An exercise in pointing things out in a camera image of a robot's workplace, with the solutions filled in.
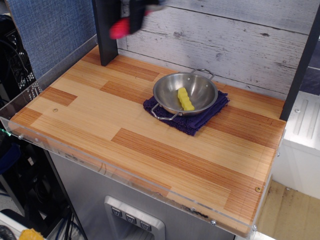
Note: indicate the dark right vertical post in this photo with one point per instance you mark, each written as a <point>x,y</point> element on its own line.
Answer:
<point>302,67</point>

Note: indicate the grey dispenser button panel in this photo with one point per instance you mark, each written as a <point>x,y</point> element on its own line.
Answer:
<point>132,220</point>

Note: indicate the red handled metal spoon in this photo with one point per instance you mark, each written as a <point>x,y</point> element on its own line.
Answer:
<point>124,26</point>

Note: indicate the black plastic crate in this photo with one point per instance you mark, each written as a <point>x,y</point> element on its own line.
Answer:
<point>16,73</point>

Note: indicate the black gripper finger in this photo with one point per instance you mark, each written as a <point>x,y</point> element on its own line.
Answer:
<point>137,11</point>

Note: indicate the yellow corn toy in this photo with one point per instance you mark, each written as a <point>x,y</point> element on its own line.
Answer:
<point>184,99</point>

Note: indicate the steel bowl with handles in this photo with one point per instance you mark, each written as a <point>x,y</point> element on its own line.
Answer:
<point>199,85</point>

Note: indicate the dark vertical post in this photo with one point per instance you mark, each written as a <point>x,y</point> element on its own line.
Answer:
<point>302,67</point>
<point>106,13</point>

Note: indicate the white side cabinet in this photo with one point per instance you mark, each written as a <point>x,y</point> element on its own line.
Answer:
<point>297,162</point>

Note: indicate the clear acrylic table guard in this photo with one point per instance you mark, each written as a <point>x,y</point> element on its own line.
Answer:
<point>111,153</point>

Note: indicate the blue fabric partition panel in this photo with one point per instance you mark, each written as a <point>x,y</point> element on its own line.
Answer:
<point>54,33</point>

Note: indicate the dark left vertical post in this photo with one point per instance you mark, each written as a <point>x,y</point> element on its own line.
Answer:
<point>106,13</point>

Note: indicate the purple folded cloth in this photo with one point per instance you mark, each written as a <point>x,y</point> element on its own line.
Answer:
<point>188,124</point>

